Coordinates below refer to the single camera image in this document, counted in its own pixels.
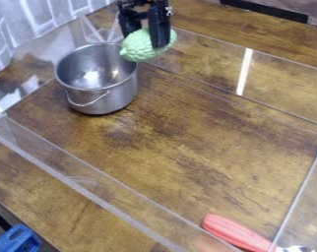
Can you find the green bumpy toy vegetable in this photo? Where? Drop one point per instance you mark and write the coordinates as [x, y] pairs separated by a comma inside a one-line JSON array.
[[137, 46]]

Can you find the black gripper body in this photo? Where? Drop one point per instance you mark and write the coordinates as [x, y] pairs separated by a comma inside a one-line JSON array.
[[161, 4]]

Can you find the clear acrylic barrier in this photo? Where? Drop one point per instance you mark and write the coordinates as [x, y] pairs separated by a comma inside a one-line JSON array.
[[217, 140]]

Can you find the black bar at table edge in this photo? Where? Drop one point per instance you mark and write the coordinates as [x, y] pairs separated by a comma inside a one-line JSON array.
[[268, 10]]

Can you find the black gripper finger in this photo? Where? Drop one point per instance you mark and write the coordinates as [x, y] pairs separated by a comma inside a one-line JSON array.
[[129, 21], [159, 26]]

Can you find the blue plastic object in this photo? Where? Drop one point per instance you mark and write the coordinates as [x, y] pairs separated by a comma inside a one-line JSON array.
[[20, 239]]

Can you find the red handled tool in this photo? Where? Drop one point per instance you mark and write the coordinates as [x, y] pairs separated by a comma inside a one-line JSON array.
[[237, 234]]

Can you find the silver metal pot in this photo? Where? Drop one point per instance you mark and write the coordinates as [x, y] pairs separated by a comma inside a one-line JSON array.
[[99, 79]]

